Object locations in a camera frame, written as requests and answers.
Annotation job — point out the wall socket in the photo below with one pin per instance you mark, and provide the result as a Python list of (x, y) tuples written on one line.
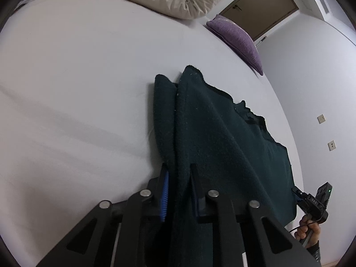
[(331, 145), (321, 118)]

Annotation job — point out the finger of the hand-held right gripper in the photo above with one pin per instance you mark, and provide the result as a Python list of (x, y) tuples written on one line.
[(298, 194)]

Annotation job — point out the person's right hand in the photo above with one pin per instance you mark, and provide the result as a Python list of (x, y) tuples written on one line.
[(315, 233)]

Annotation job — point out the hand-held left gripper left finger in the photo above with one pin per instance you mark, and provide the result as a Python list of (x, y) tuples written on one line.
[(164, 194)]

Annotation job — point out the dark green sweater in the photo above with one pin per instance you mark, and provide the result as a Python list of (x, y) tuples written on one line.
[(217, 144)]

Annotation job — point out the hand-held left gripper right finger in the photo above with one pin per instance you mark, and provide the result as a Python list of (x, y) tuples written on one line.
[(199, 203)]

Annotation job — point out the purple cushion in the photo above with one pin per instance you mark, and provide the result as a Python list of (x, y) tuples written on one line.
[(239, 39)]

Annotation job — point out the person's right forearm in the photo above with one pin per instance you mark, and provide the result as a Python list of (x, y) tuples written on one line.
[(315, 251)]

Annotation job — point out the brown door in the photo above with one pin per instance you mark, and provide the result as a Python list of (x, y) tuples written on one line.
[(258, 8)]

